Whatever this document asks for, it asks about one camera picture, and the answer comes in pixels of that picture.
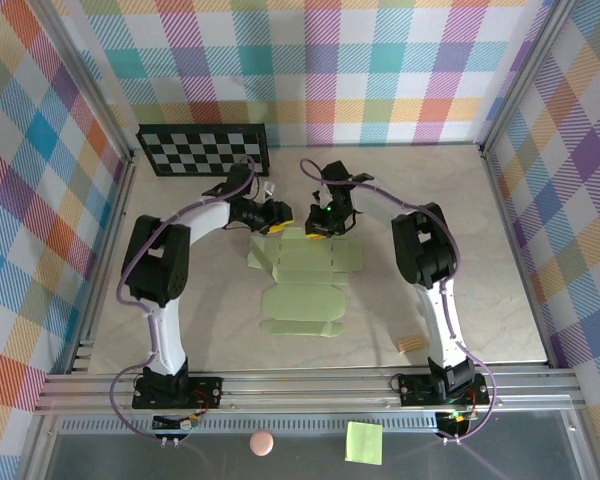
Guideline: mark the dark reflective panel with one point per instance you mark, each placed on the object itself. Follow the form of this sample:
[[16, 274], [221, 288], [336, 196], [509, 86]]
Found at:
[[530, 450]]

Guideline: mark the small black connector board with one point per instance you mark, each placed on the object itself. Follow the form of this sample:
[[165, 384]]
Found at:
[[172, 424], [455, 425]]

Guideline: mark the green sticky note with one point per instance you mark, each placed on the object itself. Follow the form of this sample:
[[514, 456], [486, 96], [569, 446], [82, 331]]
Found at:
[[364, 443]]

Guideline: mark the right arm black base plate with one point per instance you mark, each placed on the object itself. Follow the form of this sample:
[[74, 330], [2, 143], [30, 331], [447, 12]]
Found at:
[[415, 390]]

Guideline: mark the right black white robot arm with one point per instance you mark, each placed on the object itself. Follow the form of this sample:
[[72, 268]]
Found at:
[[425, 250]]

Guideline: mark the perforated metal strip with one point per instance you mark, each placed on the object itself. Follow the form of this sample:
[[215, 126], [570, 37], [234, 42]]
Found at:
[[280, 426]]

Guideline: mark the black white checkerboard panel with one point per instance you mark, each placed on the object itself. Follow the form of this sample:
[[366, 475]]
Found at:
[[205, 149]]

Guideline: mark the pink round disc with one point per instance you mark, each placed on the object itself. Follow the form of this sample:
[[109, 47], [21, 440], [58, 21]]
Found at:
[[262, 443]]

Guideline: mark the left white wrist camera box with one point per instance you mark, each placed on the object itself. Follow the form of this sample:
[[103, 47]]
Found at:
[[268, 191]]

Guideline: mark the small tan corrugated cardboard piece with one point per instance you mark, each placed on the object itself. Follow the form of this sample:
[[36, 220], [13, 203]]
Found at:
[[410, 345]]

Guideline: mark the light green paper box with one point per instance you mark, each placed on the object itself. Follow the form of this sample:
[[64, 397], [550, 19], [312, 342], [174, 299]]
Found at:
[[305, 295]]

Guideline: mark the aluminium side rail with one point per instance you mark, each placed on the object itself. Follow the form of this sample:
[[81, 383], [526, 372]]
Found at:
[[515, 250], [111, 240]]

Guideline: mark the aluminium cross rail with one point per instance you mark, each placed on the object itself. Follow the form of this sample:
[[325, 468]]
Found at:
[[305, 390]]

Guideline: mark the aluminium corner post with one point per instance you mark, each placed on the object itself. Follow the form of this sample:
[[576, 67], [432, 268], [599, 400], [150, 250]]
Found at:
[[524, 75], [82, 75]]

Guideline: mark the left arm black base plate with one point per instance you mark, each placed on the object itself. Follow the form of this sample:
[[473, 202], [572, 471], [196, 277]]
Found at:
[[205, 390]]

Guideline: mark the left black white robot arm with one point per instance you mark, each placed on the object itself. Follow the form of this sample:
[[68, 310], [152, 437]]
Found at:
[[155, 265]]

